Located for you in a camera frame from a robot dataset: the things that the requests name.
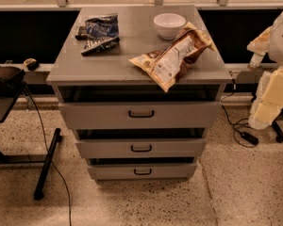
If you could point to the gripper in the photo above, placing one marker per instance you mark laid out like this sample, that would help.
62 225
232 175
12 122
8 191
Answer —
281 46

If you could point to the grey top drawer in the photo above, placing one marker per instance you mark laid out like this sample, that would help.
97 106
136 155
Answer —
139 115

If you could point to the grey drawer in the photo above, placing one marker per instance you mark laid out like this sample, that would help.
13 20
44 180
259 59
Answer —
140 148
139 115
138 172

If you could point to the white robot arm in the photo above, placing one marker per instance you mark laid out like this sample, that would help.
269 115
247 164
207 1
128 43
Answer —
270 42

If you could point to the grey middle drawer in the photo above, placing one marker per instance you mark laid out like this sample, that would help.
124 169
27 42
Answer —
140 148

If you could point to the grey drawer cabinet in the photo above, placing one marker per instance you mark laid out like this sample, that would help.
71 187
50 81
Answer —
110 77

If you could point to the grey bottom drawer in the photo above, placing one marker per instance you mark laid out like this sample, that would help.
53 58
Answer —
138 172

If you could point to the black stand leg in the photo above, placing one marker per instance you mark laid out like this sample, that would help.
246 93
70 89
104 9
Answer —
279 132

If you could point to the clear plastic bottle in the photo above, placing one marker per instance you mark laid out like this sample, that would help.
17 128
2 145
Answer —
255 61

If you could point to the brown white chip bag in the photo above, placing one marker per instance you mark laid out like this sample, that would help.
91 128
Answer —
170 65

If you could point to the white ceramic bowl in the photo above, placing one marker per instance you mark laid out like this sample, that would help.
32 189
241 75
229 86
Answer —
168 25

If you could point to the blue chip bag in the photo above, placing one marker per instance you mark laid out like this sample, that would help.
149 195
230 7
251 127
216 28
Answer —
100 33

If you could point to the yellow black tape measure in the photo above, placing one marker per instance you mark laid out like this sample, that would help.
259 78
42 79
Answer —
31 64

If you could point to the black bag on table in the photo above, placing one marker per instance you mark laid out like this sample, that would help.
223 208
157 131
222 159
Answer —
11 79

